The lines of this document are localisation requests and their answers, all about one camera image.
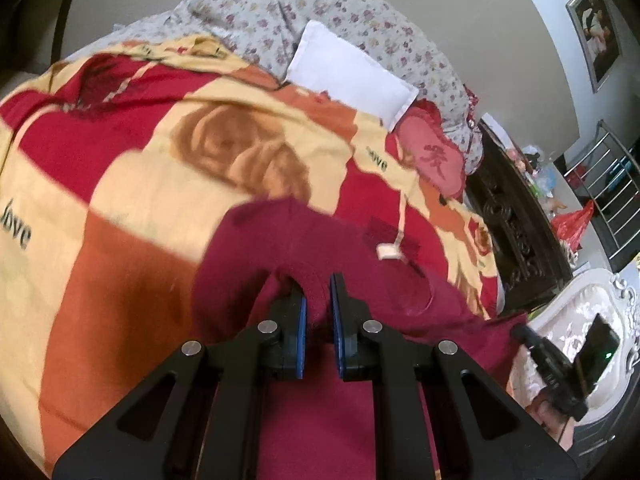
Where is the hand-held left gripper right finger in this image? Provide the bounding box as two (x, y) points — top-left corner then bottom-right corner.
(328, 272), (581, 480)

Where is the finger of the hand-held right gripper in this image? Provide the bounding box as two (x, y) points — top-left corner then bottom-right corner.
(510, 324), (547, 356)

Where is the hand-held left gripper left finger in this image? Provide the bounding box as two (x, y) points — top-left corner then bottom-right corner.
(52, 287), (308, 480)

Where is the dark red sweater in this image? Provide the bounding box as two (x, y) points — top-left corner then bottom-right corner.
(192, 197), (531, 480)

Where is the person's right hand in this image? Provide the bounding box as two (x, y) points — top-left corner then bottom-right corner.
(520, 385), (576, 453)

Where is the white ornate chair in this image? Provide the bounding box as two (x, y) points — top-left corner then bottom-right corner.
(505, 265), (640, 461)

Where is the carved dark wooden nightstand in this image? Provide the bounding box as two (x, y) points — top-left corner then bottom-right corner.
(465, 120), (576, 311)

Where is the red plastic bag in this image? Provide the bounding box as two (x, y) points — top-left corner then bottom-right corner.
(551, 200), (597, 253)

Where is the clear plastic bag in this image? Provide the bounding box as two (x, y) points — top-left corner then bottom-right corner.
(520, 145), (561, 196)

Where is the metal rack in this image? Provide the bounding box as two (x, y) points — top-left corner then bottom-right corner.
(565, 120), (640, 261)

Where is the red heart cushion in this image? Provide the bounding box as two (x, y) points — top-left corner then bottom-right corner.
(395, 100), (468, 201)

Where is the white book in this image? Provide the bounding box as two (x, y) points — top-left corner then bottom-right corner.
(479, 112), (508, 138)

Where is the red and yellow printed blanket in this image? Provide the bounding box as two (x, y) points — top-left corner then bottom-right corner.
(0, 35), (506, 466)

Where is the red patterned cloth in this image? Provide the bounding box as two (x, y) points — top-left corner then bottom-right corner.
(464, 85), (483, 128)

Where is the white pillow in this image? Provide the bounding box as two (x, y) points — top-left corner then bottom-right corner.
(285, 20), (420, 131)

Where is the floral quilt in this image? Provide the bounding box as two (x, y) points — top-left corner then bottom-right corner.
(187, 0), (483, 176)

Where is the floral bed sheet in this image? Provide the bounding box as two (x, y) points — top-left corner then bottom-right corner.
(112, 7), (211, 48)

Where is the plain dark wooden cabinet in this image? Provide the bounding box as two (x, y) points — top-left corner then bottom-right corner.
(10, 0), (88, 78)

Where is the silver picture frame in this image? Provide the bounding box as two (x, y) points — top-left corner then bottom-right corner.
(566, 0), (625, 93)

